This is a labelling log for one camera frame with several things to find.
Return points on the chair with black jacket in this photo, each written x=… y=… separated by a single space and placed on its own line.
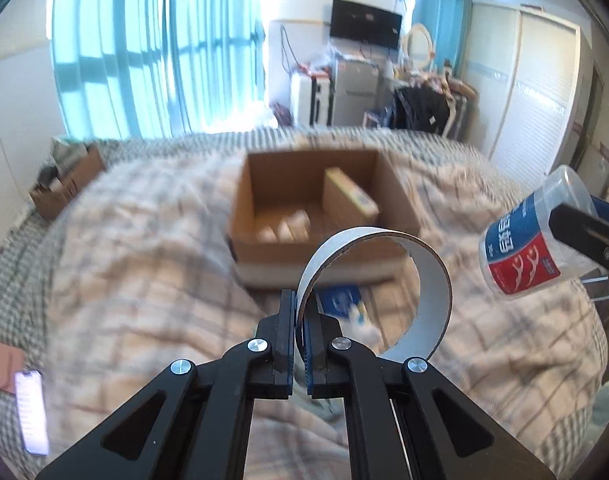
x=431 y=103

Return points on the beige plaid blanket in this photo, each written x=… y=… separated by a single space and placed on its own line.
x=536 y=363

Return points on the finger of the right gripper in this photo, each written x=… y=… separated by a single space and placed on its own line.
x=583 y=232

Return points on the medicine box with barcode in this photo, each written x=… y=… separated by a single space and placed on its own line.
x=347 y=199

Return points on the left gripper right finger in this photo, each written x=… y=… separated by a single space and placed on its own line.
x=317 y=332

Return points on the cream lace cloth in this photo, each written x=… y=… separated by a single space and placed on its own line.
x=292 y=228

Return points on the clear blue labelled bottle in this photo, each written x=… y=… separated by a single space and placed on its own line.
x=518 y=253

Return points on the silver small refrigerator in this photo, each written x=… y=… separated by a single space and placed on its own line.
x=354 y=90

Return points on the small cardboard box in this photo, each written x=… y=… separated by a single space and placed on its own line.
x=71 y=167

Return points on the dark patterned bag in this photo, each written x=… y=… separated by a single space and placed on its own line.
x=282 y=114

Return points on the blue tissue pack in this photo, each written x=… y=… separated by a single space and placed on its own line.
x=343 y=302

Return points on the teal right curtain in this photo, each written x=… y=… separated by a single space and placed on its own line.
x=448 y=23

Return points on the black wall television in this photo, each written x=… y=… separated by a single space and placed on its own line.
x=358 y=22

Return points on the white oval mirror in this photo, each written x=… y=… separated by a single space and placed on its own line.
x=417 y=48

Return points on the teal window curtain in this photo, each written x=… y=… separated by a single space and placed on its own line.
x=156 y=69

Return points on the white plush toy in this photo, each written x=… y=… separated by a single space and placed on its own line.
x=362 y=329

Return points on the white suitcase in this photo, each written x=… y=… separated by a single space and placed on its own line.
x=310 y=95

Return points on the white smartphone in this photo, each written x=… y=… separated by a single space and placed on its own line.
x=31 y=412

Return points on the green checked bed sheet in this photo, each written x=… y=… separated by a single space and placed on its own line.
x=14 y=309

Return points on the large cardboard box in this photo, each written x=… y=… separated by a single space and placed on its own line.
x=284 y=210

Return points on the white wardrobe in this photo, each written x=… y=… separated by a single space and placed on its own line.
x=532 y=72

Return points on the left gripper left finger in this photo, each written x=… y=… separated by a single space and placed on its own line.
x=284 y=345

